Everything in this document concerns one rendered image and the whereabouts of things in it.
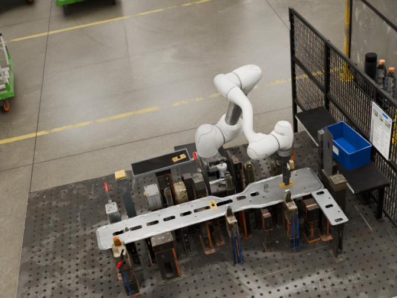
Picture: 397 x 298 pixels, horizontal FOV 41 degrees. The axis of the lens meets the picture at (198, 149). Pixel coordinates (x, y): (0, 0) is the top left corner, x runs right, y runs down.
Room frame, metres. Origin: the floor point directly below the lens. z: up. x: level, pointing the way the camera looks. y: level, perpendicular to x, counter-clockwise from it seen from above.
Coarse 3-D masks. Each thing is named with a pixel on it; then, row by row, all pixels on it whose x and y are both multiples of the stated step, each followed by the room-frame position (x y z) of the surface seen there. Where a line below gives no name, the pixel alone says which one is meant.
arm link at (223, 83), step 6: (216, 78) 2.92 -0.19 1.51; (222, 78) 2.89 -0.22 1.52; (228, 78) 2.88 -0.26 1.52; (234, 78) 2.87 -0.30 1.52; (216, 84) 2.89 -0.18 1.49; (222, 84) 2.85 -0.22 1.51; (228, 84) 2.83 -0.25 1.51; (234, 84) 2.83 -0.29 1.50; (240, 84) 2.86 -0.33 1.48; (222, 90) 2.82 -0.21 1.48; (228, 90) 2.79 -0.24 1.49
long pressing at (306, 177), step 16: (304, 176) 2.44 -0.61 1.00; (272, 192) 2.35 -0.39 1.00; (304, 192) 2.30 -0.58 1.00; (176, 208) 2.36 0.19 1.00; (192, 208) 2.34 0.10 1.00; (224, 208) 2.29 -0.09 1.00; (240, 208) 2.27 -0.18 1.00; (112, 224) 2.32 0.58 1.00; (128, 224) 2.30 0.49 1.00; (144, 224) 2.27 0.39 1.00; (160, 224) 2.25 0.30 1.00; (176, 224) 2.23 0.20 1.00; (192, 224) 2.21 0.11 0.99; (112, 240) 2.19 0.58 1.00; (128, 240) 2.17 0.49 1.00
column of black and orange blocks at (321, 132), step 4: (320, 132) 2.59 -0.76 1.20; (320, 136) 2.58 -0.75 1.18; (320, 140) 2.58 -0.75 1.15; (320, 144) 2.58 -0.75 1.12; (320, 148) 2.59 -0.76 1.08; (320, 152) 2.58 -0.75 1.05; (320, 156) 2.58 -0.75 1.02; (320, 160) 2.58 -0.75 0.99; (320, 164) 2.58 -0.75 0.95; (320, 168) 2.58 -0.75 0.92; (320, 172) 2.58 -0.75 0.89; (320, 176) 2.58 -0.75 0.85; (320, 180) 2.58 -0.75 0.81; (320, 192) 2.57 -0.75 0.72
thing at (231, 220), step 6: (228, 216) 2.17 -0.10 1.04; (234, 216) 2.16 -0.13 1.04; (228, 222) 2.13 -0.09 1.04; (234, 222) 2.12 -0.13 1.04; (228, 228) 2.16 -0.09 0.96; (234, 228) 2.12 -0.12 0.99; (228, 234) 2.19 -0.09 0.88; (234, 234) 2.12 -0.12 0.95; (234, 240) 2.13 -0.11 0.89; (234, 246) 2.13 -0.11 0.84; (234, 252) 2.12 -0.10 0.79; (240, 252) 2.12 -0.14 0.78; (234, 258) 2.12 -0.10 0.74; (240, 258) 2.12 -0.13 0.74
